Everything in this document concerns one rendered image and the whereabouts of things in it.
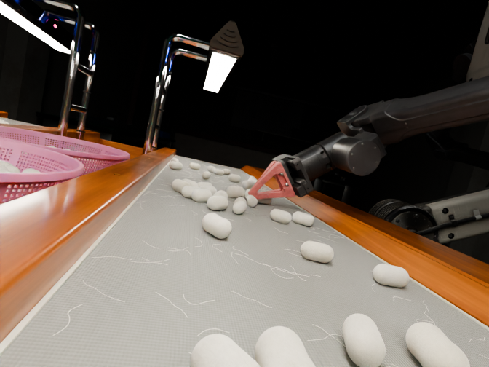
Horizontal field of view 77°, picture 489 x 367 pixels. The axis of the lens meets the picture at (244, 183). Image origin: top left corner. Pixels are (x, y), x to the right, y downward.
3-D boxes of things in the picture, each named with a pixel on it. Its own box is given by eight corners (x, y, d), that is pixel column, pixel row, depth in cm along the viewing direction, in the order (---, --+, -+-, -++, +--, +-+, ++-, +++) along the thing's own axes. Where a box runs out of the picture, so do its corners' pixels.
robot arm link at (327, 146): (348, 154, 61) (338, 128, 60) (367, 159, 55) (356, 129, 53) (317, 170, 61) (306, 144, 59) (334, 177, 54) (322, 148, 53)
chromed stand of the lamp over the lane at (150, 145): (196, 182, 116) (222, 61, 111) (197, 191, 96) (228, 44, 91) (145, 171, 112) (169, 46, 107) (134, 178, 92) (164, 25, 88)
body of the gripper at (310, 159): (289, 162, 51) (328, 141, 52) (273, 157, 61) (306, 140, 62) (305, 196, 52) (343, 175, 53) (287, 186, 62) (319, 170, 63)
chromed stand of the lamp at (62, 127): (83, 159, 108) (105, 28, 103) (59, 163, 88) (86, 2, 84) (23, 146, 104) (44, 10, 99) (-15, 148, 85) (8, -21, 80)
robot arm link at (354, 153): (379, 142, 61) (359, 105, 58) (422, 148, 50) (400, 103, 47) (330, 178, 60) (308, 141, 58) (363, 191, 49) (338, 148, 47)
